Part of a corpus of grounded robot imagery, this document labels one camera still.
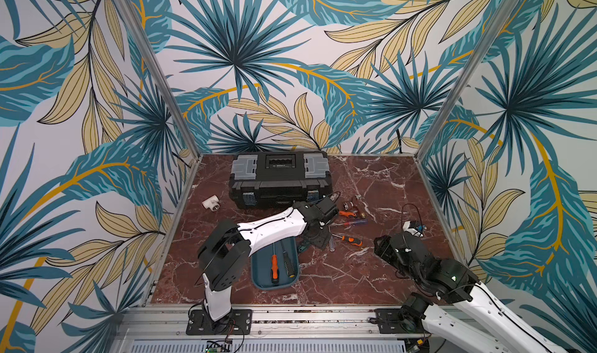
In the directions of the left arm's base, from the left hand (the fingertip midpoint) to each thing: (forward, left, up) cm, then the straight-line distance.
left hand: (314, 241), depth 84 cm
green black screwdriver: (-1, +4, -3) cm, 5 cm away
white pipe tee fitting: (+17, +43, -3) cm, 46 cm away
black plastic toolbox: (+20, +15, +10) cm, 27 cm away
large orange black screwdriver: (-9, +14, -4) cm, 17 cm away
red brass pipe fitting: (+14, -14, -5) cm, 21 cm away
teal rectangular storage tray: (-7, +19, -5) cm, 21 cm away
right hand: (-5, -20, +9) cm, 22 cm away
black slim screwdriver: (-8, +9, -4) cm, 13 cm away
